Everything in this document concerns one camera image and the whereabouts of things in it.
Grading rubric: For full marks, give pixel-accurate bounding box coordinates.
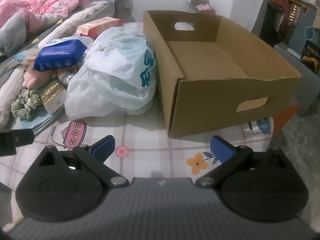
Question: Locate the gold foil pack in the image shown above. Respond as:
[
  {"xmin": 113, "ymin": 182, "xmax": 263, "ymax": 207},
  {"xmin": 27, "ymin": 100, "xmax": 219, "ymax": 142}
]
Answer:
[{"xmin": 40, "ymin": 77, "xmax": 67, "ymax": 114}]

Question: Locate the pink plush toy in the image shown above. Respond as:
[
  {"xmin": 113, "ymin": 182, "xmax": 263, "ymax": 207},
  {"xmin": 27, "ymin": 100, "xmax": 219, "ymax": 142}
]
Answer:
[{"xmin": 22, "ymin": 63, "xmax": 53, "ymax": 90}]

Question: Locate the blue tissue pack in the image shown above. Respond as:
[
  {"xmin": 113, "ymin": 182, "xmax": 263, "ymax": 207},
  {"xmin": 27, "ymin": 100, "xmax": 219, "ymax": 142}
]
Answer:
[{"xmin": 34, "ymin": 39, "xmax": 87, "ymax": 72}]

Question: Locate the light blue towel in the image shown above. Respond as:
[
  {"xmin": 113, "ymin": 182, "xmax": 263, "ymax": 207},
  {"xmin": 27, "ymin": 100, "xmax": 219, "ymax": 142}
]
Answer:
[{"xmin": 12, "ymin": 106, "xmax": 64, "ymax": 136}]

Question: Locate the green scrunchie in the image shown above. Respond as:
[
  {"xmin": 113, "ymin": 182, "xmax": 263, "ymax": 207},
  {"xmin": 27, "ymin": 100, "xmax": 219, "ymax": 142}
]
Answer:
[{"xmin": 11, "ymin": 89, "xmax": 42, "ymax": 120}]

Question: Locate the white fuzzy blanket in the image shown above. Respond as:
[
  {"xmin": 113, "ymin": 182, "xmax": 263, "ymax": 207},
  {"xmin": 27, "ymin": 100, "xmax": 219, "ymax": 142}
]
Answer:
[{"xmin": 1, "ymin": 1, "xmax": 115, "ymax": 129}]

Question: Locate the brown cardboard box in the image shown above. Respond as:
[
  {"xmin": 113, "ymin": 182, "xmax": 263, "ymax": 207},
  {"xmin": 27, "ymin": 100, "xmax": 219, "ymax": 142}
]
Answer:
[{"xmin": 143, "ymin": 10, "xmax": 301, "ymax": 138}]

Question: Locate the white plastic bag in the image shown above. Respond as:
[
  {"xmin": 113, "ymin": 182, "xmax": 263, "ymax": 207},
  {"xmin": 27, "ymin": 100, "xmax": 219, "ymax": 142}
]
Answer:
[{"xmin": 64, "ymin": 23, "xmax": 157, "ymax": 120}]

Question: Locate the pink grey quilt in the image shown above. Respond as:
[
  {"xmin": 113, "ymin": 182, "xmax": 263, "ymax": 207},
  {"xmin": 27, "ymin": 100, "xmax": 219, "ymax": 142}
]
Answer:
[{"xmin": 1, "ymin": 0, "xmax": 92, "ymax": 58}]

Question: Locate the red wet wipes pack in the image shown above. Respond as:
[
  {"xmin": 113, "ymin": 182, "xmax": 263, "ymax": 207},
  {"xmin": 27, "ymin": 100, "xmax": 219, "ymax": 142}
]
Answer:
[{"xmin": 75, "ymin": 17, "xmax": 124, "ymax": 40}]

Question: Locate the small cardboard box with clothes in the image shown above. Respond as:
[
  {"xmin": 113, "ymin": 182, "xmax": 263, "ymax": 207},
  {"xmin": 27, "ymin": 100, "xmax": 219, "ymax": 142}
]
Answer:
[{"xmin": 187, "ymin": 0, "xmax": 216, "ymax": 15}]

